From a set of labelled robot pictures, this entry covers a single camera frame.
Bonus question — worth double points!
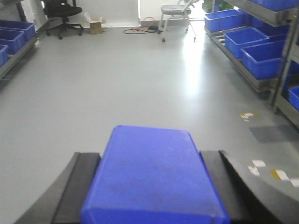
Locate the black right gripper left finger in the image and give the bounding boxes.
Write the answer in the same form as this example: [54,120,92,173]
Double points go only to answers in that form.
[15,152,101,224]

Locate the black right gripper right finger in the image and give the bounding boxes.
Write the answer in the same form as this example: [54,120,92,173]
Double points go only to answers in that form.
[200,150,299,224]

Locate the blue bottle-shaped part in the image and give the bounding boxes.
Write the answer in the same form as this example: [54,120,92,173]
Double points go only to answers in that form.
[80,125,231,224]

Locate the blue bin right near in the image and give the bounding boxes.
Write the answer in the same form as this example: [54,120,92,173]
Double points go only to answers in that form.
[241,41,285,80]

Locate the blue bin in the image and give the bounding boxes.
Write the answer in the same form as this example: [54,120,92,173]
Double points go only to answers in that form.
[204,9,244,32]
[224,28,270,59]
[241,41,285,80]

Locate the blue bin right middle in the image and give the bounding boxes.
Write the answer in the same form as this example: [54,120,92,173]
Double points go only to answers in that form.
[224,28,270,59]

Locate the steel rack with bins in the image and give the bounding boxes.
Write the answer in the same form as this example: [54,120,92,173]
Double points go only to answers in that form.
[204,0,299,126]

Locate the blue bin left rack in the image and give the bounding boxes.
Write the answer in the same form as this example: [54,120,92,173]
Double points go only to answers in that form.
[0,20,36,67]

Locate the blue bin right far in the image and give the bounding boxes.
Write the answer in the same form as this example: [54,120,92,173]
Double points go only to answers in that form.
[204,9,244,32]

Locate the open cardboard box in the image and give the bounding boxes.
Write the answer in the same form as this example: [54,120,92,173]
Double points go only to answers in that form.
[84,12,105,35]

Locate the black office chair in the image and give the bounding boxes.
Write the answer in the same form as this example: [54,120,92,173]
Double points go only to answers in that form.
[42,0,84,40]

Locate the grey wheeled chair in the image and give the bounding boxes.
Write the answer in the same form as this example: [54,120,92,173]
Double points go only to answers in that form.
[158,0,198,43]

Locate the orange and black cables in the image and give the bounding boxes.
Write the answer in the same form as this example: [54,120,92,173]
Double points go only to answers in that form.
[123,16,162,35]

